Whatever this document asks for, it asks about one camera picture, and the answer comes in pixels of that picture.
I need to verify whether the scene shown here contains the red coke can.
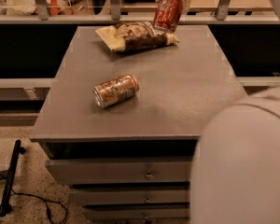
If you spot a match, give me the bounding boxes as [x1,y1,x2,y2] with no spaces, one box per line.
[153,0,183,33]

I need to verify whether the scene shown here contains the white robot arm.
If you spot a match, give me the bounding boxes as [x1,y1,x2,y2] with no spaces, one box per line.
[190,87,280,224]

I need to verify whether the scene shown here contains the orange brown soda can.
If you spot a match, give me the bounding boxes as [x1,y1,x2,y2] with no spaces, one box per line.
[93,75,139,108]

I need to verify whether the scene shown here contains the grey metal railing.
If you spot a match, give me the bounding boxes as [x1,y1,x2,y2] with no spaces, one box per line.
[0,0,280,24]

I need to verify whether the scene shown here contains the brown chip bag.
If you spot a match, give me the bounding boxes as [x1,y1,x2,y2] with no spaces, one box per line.
[95,21,179,52]

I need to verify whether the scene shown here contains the grey drawer cabinet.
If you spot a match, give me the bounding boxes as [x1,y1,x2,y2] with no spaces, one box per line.
[31,25,245,220]

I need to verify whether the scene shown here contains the top drawer knob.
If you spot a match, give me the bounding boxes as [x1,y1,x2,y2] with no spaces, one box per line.
[145,170,155,180]

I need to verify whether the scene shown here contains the middle drawer knob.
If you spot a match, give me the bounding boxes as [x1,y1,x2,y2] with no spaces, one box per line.
[144,196,151,203]

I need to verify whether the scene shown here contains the black stand leg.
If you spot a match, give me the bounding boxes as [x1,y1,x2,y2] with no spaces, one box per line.
[0,140,25,217]

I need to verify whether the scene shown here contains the black floor cable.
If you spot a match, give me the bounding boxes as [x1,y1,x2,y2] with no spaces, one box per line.
[0,167,68,224]

